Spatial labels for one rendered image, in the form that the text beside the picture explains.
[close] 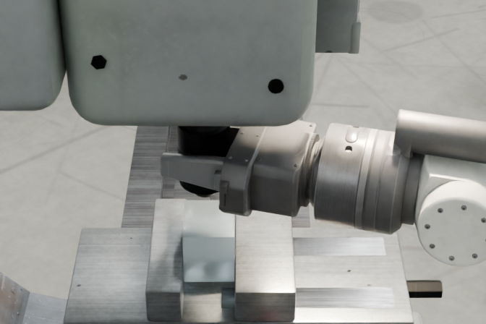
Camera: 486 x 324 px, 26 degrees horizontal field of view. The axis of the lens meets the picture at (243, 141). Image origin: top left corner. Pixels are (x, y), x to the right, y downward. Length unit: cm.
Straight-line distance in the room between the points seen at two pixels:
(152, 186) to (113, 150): 175
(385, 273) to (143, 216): 33
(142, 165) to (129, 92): 60
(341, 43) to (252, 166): 13
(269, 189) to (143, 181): 49
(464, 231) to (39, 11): 37
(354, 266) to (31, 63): 49
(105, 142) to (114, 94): 234
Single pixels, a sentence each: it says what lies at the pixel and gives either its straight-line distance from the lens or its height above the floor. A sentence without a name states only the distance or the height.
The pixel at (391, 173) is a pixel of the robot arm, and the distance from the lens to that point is 87.
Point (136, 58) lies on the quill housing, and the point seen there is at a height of 138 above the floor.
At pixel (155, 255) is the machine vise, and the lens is 108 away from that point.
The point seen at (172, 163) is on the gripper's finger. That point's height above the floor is 123.
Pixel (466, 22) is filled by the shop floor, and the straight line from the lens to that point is 382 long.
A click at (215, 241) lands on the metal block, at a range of 105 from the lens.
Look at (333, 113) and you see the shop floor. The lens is 324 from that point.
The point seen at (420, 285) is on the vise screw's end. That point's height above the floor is 101.
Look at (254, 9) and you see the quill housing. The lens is 75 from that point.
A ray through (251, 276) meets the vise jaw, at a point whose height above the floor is 107.
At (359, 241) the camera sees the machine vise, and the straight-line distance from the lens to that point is 116.
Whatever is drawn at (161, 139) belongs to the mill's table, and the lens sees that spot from 143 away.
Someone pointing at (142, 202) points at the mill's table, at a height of 96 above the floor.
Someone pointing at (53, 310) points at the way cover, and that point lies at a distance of 128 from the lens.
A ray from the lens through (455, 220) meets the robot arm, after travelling 85.
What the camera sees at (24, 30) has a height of 142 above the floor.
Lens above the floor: 177
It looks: 35 degrees down
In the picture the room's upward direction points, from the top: straight up
